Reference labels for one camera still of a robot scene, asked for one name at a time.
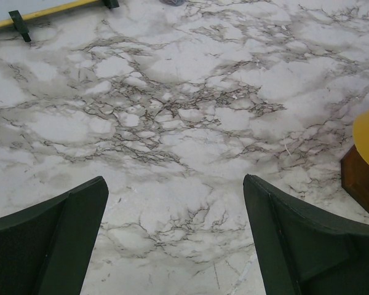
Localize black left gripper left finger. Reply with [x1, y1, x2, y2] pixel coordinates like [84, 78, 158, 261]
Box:
[0, 176, 109, 294]

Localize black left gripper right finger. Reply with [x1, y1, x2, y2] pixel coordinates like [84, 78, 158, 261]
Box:
[243, 175, 369, 294]

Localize gold framed whiteboard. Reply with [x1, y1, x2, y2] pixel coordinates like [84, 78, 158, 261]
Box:
[0, 0, 95, 42]

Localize copper wire glass rack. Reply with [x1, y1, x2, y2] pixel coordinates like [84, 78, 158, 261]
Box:
[340, 145, 369, 213]

